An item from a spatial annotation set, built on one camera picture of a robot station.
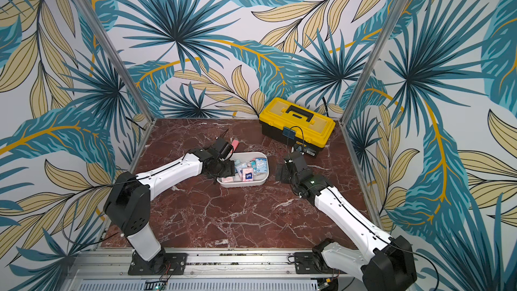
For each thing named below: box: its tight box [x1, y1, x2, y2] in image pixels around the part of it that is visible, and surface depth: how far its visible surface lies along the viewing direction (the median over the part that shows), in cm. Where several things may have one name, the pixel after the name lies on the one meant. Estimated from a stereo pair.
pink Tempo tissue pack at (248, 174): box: [242, 167, 254, 182], surface depth 92 cm
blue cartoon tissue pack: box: [255, 157, 268, 174], surface depth 94 cm
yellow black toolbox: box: [259, 97, 336, 158], surface depth 100 cm
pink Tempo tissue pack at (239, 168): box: [236, 163, 248, 182], surface depth 94 cm
